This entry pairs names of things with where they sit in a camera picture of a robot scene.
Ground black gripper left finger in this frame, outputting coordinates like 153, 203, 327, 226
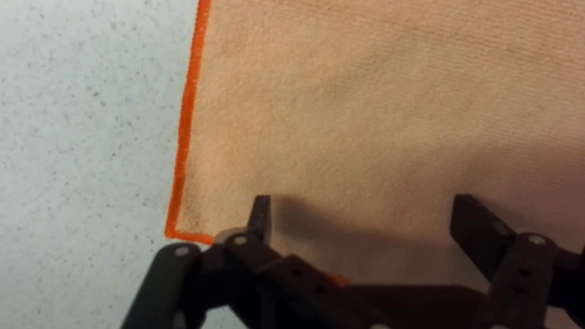
120, 194, 367, 329

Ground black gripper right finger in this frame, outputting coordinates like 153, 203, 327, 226
448, 194, 585, 329

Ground orange microfiber cloth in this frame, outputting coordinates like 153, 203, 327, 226
162, 0, 585, 329

